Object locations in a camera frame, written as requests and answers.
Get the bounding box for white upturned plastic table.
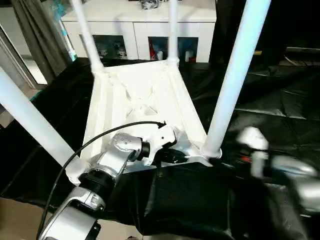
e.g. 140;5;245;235
65;59;226;186

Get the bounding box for white plastic table leg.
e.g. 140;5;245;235
70;0;107;75
201;0;272;160
166;0;181;67
0;67;81;168

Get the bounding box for black work mat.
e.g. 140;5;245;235
0;57;320;238

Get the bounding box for white glass-door cabinet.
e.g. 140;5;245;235
61;0;218;63

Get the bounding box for black case with yellow label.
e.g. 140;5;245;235
212;0;320;68

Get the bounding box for grey crumpled object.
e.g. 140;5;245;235
140;0;162;11

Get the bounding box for grey curtain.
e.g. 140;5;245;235
10;0;76;86

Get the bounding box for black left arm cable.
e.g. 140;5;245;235
36;121;167;238

